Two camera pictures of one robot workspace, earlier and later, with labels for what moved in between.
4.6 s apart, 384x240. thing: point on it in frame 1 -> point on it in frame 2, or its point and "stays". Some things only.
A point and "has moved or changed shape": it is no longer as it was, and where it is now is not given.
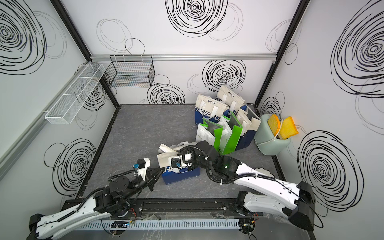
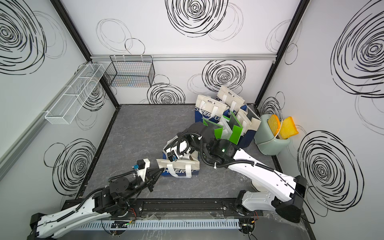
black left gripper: [152, 176] stays
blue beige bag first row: [176, 167] has moved or changed shape
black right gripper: [191, 149] -> [191, 150]
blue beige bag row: [208, 109] stays
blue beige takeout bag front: [249, 121] stays
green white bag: [232, 132] stays
